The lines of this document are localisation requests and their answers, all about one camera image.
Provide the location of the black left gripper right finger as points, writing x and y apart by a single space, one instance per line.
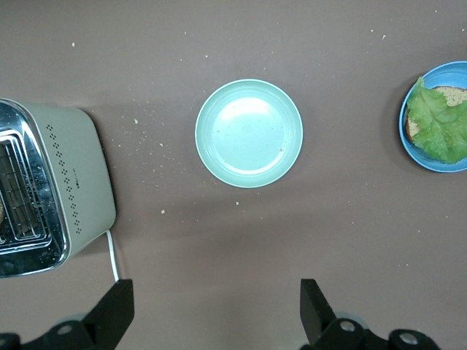
317 313

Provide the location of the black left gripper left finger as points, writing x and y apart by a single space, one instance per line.
109 313

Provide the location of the rounded brown bread slice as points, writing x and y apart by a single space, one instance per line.
1 211

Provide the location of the green lettuce leaf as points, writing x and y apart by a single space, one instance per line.
438 120

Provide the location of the square brown bread slice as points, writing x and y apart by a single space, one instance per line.
455 96

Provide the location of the mint green plate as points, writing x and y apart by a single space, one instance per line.
249 133

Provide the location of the blue plate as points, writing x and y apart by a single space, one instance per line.
448 74

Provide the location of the beige chrome toaster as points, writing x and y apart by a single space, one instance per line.
80 171

